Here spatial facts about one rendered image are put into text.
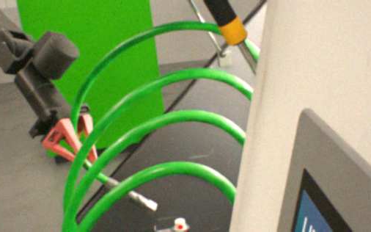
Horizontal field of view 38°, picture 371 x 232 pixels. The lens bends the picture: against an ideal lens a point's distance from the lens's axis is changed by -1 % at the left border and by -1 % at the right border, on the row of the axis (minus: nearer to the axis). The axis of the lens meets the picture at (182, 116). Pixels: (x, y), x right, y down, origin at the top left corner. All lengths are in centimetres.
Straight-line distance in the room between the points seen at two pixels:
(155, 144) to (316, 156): 89
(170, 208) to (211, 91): 28
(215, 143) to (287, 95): 83
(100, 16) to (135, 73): 50
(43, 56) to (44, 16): 311
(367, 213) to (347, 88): 6
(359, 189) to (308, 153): 6
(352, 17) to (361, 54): 2
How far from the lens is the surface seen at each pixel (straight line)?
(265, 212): 37
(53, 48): 94
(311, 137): 28
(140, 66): 410
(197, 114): 64
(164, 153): 116
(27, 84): 97
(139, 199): 94
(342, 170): 25
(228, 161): 118
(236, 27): 45
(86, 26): 405
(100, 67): 87
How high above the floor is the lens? 154
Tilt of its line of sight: 18 degrees down
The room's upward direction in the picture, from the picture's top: 7 degrees counter-clockwise
